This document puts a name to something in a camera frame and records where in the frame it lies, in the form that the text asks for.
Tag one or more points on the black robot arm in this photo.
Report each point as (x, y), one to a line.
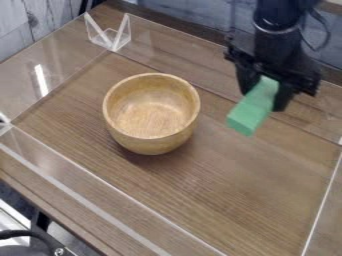
(276, 12)

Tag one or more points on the clear acrylic tray wall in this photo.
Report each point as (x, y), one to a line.
(135, 214)

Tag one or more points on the black table clamp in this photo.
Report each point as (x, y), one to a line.
(48, 243)

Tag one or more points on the green rectangular block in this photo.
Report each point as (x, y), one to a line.
(252, 109)

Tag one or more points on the wooden bowl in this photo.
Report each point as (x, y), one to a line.
(149, 111)

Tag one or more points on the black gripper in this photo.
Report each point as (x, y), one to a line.
(271, 52)

